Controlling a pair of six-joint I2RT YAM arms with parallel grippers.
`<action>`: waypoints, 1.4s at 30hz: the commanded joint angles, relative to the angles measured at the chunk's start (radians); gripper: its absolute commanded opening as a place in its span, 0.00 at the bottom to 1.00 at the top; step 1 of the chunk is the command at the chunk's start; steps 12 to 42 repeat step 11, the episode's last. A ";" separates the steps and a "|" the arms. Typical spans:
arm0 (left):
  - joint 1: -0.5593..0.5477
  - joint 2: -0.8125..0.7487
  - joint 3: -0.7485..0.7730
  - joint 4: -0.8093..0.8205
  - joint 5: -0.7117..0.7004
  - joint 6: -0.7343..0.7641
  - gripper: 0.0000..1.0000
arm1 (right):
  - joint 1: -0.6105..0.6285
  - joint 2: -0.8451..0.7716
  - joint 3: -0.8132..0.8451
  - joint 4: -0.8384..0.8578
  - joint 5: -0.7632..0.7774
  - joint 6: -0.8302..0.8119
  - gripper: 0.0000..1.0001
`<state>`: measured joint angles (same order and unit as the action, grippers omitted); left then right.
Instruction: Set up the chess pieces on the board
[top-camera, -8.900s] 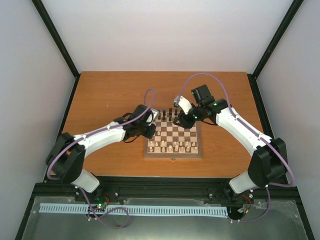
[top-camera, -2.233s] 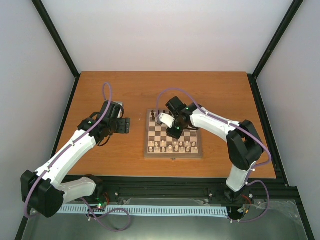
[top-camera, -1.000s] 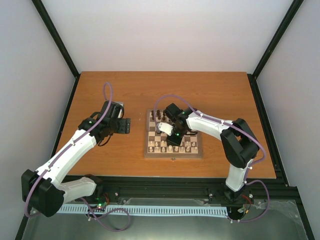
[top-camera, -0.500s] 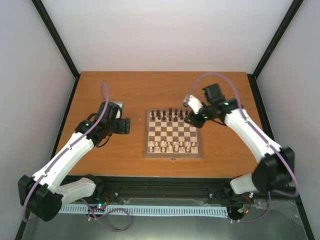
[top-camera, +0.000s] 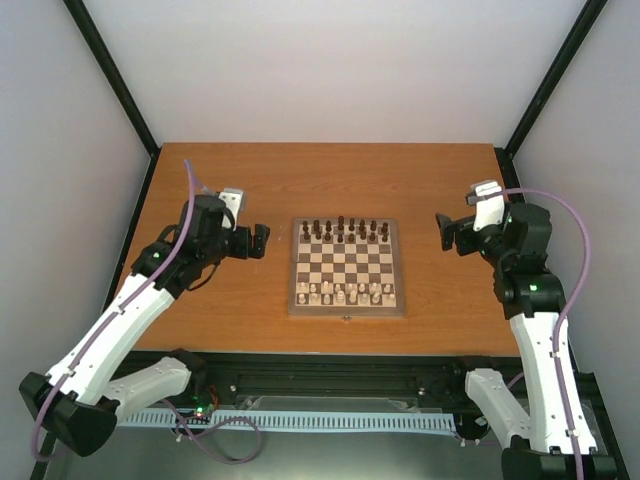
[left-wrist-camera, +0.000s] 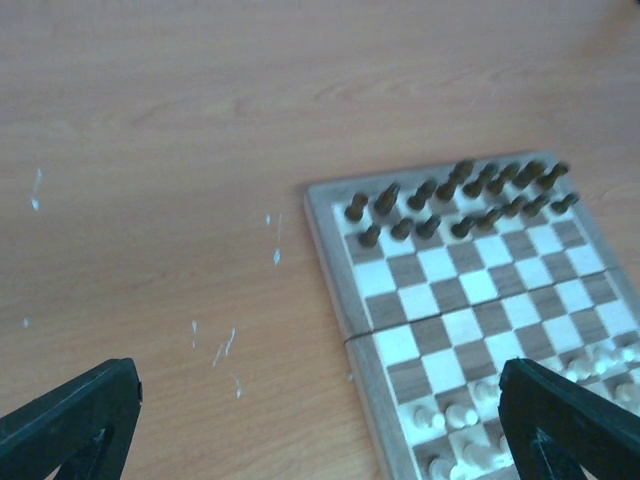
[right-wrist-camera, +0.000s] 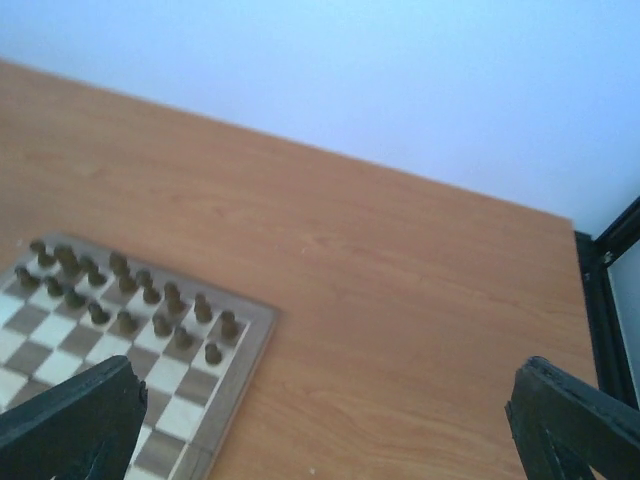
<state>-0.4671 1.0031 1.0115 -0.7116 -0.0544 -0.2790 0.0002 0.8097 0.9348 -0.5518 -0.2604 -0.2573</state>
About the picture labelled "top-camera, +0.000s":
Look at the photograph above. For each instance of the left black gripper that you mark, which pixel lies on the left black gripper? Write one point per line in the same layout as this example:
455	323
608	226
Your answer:
244	250

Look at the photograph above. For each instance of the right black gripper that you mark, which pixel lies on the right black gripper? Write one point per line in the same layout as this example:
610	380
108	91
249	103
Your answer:
448	228

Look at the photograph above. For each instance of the wooden chess board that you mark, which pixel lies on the wooden chess board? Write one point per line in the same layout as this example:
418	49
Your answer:
319	269

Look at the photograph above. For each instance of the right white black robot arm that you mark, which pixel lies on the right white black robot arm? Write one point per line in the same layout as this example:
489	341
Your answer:
549	438

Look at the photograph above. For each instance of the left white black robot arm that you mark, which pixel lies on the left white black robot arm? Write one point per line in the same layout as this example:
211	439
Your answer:
79	400

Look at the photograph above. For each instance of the dark chess pieces row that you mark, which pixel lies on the dark chess pieces row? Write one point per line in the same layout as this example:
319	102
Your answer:
357	230

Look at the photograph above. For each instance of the green lit circuit board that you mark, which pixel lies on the green lit circuit board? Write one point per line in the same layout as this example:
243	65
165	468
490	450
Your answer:
202	411

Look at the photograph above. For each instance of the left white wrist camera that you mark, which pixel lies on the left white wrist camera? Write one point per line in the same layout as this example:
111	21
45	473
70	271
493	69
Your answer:
235	201

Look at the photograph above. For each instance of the right black frame post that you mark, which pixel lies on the right black frame post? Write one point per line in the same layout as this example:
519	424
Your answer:
569	48

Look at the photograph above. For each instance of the black frame post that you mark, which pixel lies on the black frame post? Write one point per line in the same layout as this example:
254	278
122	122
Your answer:
101	53
569	48

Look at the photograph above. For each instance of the black aluminium frame rail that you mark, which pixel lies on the black aluminium frame rail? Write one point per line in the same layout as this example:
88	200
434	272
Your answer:
430	381

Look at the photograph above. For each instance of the light blue slotted cable duct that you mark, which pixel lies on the light blue slotted cable duct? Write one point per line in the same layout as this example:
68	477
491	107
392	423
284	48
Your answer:
330	422

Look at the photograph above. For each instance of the left black frame post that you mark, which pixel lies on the left black frame post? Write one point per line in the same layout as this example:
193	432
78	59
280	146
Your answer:
101	53

